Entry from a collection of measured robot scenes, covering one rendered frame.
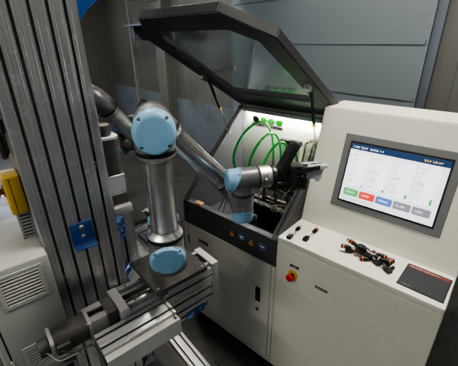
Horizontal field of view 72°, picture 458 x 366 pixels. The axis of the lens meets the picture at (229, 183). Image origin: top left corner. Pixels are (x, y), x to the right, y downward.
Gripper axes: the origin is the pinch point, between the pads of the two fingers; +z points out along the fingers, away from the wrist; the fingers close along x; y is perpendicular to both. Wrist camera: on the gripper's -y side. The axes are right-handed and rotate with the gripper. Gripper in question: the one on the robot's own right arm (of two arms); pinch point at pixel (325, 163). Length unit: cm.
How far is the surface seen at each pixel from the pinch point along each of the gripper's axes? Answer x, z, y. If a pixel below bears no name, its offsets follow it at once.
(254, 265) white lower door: -48, -10, 66
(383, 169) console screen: -19.3, 40.3, 10.7
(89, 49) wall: -734, -174, -123
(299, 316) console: -27, 6, 86
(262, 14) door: -294, 85, -107
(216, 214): -69, -26, 42
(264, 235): -41, -7, 46
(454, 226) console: 5, 55, 29
